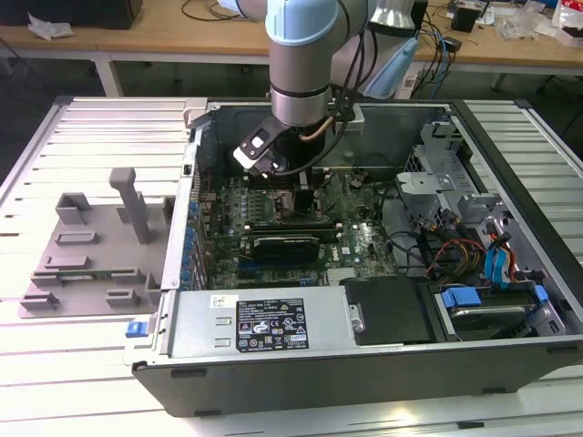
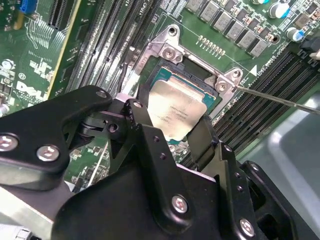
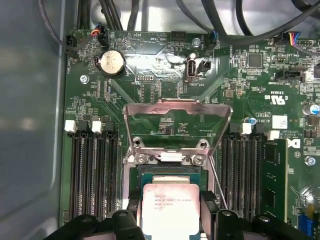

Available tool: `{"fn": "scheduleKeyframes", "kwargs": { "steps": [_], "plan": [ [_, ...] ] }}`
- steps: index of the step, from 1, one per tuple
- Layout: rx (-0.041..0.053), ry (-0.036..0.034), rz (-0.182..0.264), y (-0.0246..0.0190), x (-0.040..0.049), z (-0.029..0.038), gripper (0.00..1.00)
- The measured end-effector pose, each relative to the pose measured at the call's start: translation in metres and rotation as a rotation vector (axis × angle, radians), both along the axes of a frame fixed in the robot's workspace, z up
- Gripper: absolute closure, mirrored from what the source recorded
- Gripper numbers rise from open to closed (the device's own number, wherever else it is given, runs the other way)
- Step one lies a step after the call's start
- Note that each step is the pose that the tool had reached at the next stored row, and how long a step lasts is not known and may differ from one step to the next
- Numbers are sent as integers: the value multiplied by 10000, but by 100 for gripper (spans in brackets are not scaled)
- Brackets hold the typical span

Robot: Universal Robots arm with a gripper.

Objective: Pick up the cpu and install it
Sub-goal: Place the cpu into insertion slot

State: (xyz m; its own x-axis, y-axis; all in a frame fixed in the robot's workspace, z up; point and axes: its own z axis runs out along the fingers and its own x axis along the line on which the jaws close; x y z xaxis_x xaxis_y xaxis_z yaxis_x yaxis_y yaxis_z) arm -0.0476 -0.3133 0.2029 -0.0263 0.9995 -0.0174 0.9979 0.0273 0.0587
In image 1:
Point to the black graphics card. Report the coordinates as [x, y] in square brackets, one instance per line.
[284, 250]

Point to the coin cell battery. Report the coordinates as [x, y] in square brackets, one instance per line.
[357, 179]

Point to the wooden desk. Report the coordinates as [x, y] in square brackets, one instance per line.
[182, 41]

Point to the black plastic shroud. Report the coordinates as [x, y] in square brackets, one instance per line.
[387, 314]

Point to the clear plastic bags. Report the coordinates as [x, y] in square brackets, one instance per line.
[524, 20]

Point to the white crumpled plastic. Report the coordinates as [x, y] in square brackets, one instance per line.
[50, 28]

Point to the silver chipset heatsink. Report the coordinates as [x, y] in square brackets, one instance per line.
[341, 276]

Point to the silver hard disk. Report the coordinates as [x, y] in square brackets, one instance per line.
[492, 321]

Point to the green motherboard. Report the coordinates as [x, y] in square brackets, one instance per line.
[346, 214]

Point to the CPU socket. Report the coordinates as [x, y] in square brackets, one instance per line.
[283, 207]

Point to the blue case latch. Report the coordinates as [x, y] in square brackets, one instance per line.
[136, 329]

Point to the black open PC case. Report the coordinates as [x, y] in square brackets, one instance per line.
[319, 387]

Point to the white red bag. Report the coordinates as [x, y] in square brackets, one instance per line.
[567, 18]

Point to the small black box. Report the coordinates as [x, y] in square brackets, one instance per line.
[464, 19]

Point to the large black box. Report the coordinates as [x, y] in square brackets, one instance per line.
[68, 11]

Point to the grey parts rack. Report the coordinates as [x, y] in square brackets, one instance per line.
[105, 255]

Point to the blue disk carrier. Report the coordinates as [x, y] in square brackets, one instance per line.
[462, 297]

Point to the small black device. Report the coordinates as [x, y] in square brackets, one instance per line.
[453, 44]

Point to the silver metal drive cage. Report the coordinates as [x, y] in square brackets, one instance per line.
[423, 182]

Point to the silver power supply unit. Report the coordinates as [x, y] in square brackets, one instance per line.
[200, 328]

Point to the black computer tower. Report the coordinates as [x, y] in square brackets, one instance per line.
[421, 13]

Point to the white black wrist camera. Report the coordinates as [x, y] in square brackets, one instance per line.
[255, 145]
[354, 122]

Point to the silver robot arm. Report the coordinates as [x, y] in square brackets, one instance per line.
[296, 68]

